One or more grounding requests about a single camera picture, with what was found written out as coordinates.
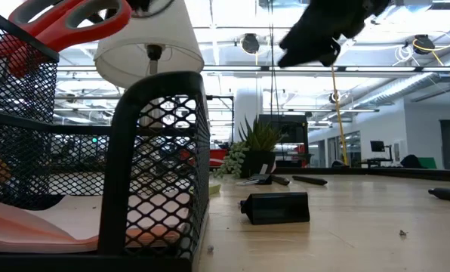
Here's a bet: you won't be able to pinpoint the black pen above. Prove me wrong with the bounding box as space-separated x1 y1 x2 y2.
427 187 450 204
291 175 328 187
270 174 291 187

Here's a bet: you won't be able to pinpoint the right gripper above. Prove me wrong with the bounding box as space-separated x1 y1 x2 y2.
277 0 390 68

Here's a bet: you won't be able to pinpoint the green background object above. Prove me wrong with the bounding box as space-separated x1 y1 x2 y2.
417 156 437 170

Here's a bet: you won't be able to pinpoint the black background cabinet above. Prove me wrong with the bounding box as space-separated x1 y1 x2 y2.
257 114 310 169

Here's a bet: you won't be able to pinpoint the red-handled scissors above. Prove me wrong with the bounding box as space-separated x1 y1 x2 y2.
0 0 132 80

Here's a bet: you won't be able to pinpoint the white table lamp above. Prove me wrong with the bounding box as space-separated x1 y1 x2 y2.
94 0 205 131

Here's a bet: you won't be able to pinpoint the yellow extension cable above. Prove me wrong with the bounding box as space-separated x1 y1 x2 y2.
330 66 350 167

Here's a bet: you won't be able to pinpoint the black mesh desk organizer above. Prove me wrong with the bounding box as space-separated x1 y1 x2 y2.
0 7 211 272

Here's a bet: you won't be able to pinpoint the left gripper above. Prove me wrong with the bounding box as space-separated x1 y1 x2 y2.
128 0 153 11

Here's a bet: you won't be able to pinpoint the black aluminium table frame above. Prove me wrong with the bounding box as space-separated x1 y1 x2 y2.
273 166 450 184

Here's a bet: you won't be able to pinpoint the succulent plant black pot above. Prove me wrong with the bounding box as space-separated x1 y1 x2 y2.
211 115 286 181

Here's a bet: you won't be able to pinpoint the red background box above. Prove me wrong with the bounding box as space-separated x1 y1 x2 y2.
209 148 230 168

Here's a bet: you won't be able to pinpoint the pink sticky notes pad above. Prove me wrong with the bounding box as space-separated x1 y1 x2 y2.
0 195 192 254

